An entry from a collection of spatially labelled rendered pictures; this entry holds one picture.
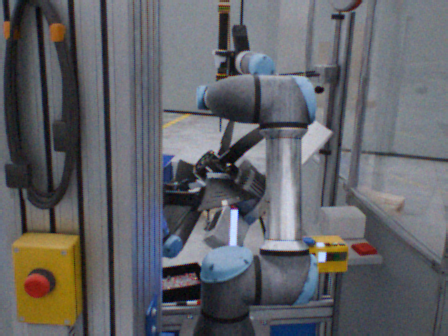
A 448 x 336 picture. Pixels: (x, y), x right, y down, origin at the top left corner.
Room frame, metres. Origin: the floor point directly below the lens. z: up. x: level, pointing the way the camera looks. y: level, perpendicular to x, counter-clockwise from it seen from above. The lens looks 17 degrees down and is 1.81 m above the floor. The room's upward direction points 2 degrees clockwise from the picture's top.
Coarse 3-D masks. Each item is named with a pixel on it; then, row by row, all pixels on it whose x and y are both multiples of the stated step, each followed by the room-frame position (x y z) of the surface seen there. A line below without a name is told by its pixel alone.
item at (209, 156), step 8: (208, 152) 2.10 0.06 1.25; (200, 160) 2.11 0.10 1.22; (208, 160) 2.03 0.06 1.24; (216, 160) 2.04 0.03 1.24; (200, 168) 2.03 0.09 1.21; (216, 168) 2.03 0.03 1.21; (224, 168) 2.04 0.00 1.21; (232, 168) 2.08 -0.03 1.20; (200, 176) 2.03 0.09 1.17; (232, 176) 2.03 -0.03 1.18
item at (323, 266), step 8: (320, 240) 1.69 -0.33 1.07; (328, 240) 1.69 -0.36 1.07; (336, 240) 1.69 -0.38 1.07; (312, 248) 1.63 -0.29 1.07; (320, 248) 1.63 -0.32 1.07; (328, 248) 1.63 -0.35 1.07; (336, 248) 1.64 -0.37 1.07; (344, 248) 1.64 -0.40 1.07; (320, 264) 1.63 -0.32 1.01; (328, 264) 1.63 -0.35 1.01; (336, 264) 1.64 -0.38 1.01; (344, 264) 1.64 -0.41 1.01; (320, 272) 1.63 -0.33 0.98; (328, 272) 1.64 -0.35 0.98
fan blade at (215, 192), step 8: (208, 184) 1.90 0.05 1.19; (216, 184) 1.89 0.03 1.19; (224, 184) 1.90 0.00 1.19; (232, 184) 1.91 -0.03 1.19; (200, 192) 1.84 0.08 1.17; (208, 192) 1.83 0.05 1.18; (216, 192) 1.82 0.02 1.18; (224, 192) 1.82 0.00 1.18; (232, 192) 1.82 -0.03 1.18; (240, 192) 1.82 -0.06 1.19; (248, 192) 1.82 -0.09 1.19; (200, 200) 1.79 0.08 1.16; (208, 200) 1.78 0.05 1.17; (216, 200) 1.77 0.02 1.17; (232, 200) 1.76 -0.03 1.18; (240, 200) 1.75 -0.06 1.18; (200, 208) 1.74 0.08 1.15; (208, 208) 1.73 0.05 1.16
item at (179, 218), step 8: (168, 208) 2.03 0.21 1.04; (176, 208) 2.01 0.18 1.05; (184, 208) 2.00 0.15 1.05; (192, 208) 2.00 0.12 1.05; (168, 216) 2.00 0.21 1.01; (176, 216) 1.99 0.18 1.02; (184, 216) 1.98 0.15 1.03; (192, 216) 1.97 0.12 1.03; (168, 224) 1.98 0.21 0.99; (176, 224) 1.97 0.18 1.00; (184, 224) 1.96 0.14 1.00; (192, 224) 1.95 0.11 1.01; (176, 232) 1.94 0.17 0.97; (184, 232) 1.93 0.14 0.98; (184, 240) 1.91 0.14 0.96
